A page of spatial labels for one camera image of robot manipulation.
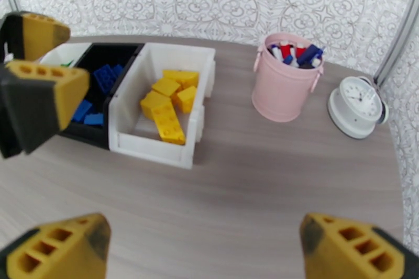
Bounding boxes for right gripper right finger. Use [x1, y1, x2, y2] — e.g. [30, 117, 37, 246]
[300, 211, 419, 279]

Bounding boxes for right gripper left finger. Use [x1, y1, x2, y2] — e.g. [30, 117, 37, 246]
[0, 211, 112, 279]

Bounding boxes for white plastic bin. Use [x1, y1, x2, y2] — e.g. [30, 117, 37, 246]
[108, 41, 217, 170]
[39, 42, 93, 68]

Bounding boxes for blue long lego brick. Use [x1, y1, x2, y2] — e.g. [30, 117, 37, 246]
[93, 63, 125, 95]
[71, 99, 94, 124]
[83, 113, 105, 127]

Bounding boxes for black plastic bin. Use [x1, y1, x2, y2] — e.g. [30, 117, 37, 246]
[59, 42, 146, 151]

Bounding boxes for yellow short lego brick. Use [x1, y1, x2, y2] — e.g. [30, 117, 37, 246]
[140, 91, 172, 122]
[151, 77, 182, 97]
[171, 85, 198, 115]

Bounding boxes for yellow long lego brick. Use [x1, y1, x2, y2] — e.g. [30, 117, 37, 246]
[150, 102, 188, 146]
[162, 69, 201, 90]

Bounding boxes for white alarm clock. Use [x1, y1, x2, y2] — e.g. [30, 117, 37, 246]
[327, 75, 390, 140]

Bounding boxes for pink metal bucket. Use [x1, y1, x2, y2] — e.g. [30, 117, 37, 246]
[252, 32, 325, 124]

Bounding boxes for blue marker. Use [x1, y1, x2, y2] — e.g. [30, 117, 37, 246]
[296, 44, 325, 67]

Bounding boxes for white marker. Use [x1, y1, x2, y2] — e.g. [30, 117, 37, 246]
[269, 44, 284, 62]

